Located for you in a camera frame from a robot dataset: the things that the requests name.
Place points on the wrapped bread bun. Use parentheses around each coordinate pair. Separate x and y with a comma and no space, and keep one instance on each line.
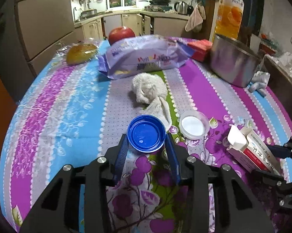
(81,53)

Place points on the white plastic sheet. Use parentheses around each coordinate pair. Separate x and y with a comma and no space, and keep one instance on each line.
(284,62)

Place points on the crumpled white tissue cloth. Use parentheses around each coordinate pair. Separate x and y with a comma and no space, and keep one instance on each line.
(151,91)

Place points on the purple snack bag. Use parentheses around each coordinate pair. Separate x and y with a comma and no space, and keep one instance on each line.
(131,56)

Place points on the steel mug pot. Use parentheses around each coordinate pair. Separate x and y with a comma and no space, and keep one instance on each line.
(233,61)

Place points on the steel electric kettle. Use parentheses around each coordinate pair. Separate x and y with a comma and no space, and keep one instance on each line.
(183,8)

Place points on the white round lid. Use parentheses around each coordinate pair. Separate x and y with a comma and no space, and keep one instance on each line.
(194,125)

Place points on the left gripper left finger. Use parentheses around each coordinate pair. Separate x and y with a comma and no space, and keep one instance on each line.
(57,208)

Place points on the red white medicine carton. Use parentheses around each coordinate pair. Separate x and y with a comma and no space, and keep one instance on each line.
(250,151)

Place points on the hanging pink towel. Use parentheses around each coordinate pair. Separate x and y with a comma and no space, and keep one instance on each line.
(196,19)

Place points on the blue plastic lid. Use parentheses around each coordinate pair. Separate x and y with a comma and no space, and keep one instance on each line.
(146,134)

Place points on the grey white glove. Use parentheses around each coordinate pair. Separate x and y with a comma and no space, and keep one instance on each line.
(259,83)

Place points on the brown wooden dining table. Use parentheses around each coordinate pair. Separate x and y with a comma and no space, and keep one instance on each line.
(280,85)

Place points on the red apple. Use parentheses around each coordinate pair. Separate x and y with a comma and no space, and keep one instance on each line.
(120,33)

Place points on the grey refrigerator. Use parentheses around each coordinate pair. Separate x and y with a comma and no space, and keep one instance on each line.
(43,26)

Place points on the orange juice bottle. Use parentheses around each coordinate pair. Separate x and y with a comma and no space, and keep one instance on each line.
(229,18)

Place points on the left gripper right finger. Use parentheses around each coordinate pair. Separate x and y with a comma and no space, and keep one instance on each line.
(236,209)

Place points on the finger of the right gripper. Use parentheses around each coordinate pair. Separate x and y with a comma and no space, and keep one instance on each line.
(272,180)
(284,151)

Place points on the red small box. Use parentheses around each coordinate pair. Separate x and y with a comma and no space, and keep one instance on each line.
(201,49)

